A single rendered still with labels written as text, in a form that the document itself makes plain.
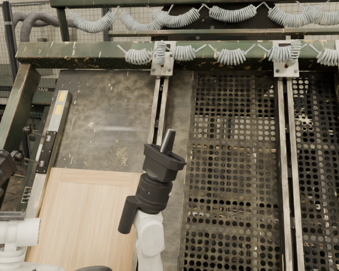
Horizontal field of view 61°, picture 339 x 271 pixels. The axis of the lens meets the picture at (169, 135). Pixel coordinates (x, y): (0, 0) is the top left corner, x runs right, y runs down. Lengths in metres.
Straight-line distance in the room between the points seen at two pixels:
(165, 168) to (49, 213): 0.75
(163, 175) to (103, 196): 0.60
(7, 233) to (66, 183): 0.60
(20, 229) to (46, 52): 1.04
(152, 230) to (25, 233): 0.30
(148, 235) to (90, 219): 0.54
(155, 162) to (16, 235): 0.36
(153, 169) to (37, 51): 1.09
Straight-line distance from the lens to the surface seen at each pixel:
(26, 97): 1.66
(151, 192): 0.73
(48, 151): 1.41
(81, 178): 1.33
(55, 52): 1.60
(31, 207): 1.38
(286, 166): 1.21
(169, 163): 0.70
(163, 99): 1.31
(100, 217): 1.26
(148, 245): 0.80
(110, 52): 1.48
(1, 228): 0.80
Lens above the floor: 1.83
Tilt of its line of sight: 16 degrees down
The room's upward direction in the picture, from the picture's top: straight up
